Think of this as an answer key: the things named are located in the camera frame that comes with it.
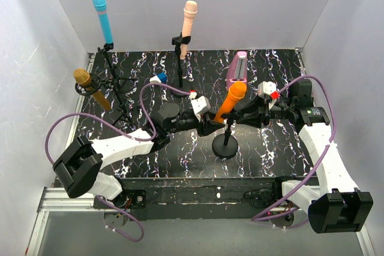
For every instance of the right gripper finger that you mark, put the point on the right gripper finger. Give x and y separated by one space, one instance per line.
255 120
252 106

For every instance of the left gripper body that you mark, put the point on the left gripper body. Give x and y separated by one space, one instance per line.
205 124

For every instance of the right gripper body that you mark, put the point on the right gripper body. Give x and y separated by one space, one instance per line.
261 114

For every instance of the orange microphone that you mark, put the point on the orange microphone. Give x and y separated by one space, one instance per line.
236 93

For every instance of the black round-base mic stand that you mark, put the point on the black round-base mic stand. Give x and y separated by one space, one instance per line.
181 85

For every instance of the shock-mount tripod mic stand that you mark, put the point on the shock-mount tripod mic stand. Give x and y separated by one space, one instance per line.
103 85

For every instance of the black tripod mic stand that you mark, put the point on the black tripod mic stand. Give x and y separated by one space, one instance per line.
116 83

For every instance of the pink microphone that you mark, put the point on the pink microphone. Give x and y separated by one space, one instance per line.
190 11

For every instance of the gold microphone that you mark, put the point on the gold microphone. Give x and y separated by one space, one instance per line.
87 86

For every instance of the blue microphone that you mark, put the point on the blue microphone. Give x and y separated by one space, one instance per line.
101 9

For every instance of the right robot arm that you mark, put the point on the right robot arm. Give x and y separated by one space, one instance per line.
328 195

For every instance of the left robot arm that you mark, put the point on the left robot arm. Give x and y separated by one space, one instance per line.
79 168

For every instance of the pink metronome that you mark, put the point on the pink metronome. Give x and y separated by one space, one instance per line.
237 71

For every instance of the blue and white block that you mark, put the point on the blue and white block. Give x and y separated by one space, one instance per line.
159 78

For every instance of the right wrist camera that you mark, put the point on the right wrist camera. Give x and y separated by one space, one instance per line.
268 91

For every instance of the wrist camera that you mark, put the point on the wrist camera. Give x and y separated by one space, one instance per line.
268 91
199 103

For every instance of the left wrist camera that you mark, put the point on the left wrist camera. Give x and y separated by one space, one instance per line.
199 103

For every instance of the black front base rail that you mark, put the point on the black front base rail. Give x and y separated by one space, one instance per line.
196 198

